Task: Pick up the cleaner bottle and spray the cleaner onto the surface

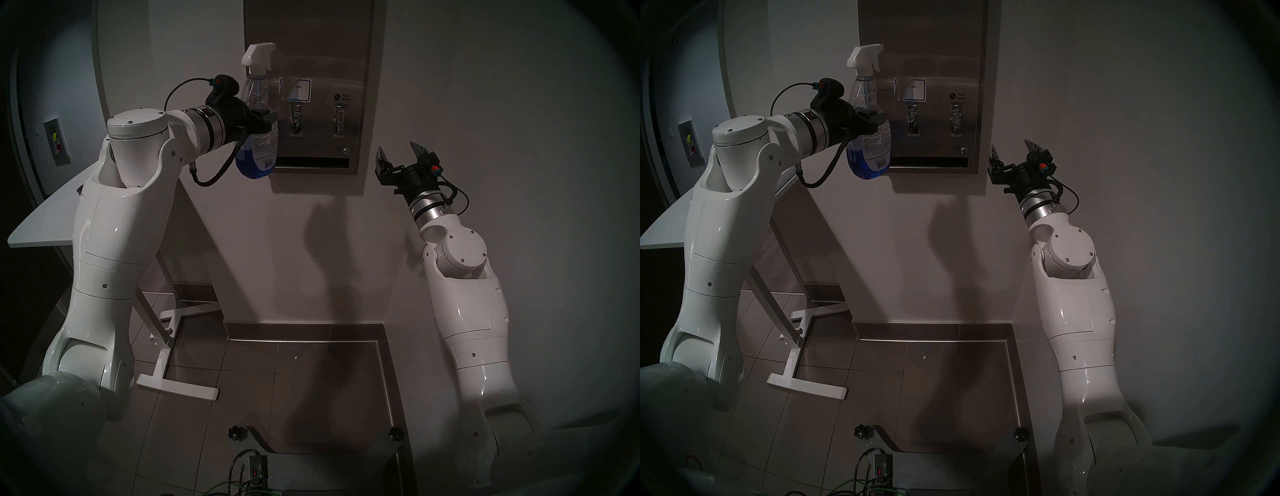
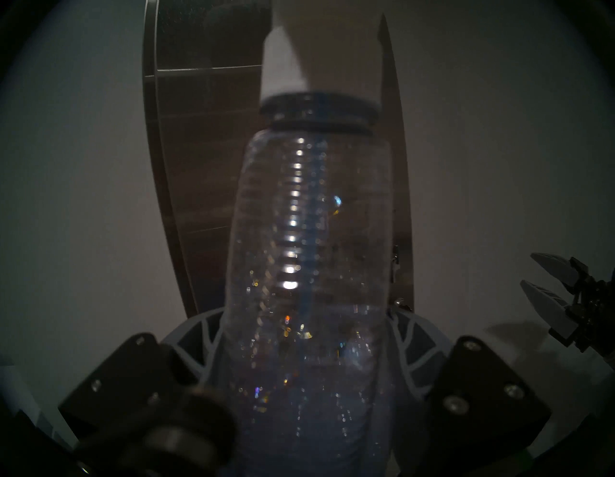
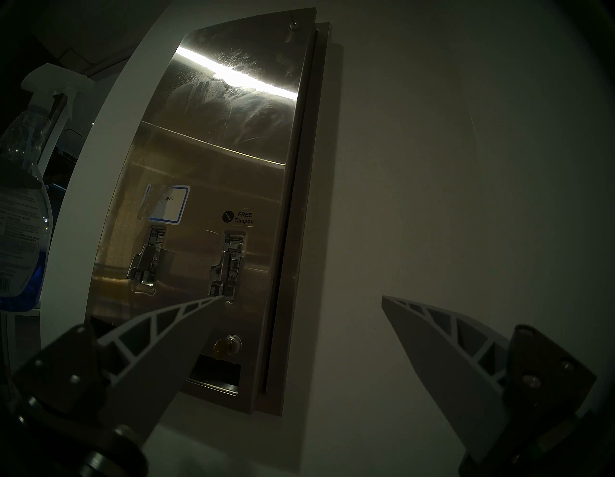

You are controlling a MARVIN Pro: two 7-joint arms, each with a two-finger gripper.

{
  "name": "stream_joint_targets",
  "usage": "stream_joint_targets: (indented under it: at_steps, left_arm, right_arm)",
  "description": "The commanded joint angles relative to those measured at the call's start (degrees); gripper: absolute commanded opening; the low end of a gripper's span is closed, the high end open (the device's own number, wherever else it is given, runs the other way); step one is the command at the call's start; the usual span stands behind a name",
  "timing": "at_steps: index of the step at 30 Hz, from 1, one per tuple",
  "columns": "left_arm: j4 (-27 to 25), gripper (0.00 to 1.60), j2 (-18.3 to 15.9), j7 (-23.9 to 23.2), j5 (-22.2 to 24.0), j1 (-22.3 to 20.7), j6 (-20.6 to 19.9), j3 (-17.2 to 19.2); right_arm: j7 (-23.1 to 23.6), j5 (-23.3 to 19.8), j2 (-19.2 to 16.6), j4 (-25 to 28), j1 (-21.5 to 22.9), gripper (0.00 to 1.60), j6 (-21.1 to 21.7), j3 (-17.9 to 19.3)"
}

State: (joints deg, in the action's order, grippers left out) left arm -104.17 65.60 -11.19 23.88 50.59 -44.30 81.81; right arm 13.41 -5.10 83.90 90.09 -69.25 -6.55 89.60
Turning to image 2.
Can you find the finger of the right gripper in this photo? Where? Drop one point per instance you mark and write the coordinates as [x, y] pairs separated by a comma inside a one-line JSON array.
[[559, 267], [552, 307]]

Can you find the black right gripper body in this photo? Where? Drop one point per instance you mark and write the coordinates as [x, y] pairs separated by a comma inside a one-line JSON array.
[[598, 317]]

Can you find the stainless steel wall dispenser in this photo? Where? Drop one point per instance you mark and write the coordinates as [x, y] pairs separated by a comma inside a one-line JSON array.
[[192, 168]]

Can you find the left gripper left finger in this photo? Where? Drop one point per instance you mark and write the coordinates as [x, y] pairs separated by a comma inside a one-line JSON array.
[[144, 384]]

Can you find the clear spray cleaner bottle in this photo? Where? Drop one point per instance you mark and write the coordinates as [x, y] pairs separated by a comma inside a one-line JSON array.
[[312, 240]]

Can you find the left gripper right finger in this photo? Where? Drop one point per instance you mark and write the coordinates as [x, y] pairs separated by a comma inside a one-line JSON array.
[[480, 399]]

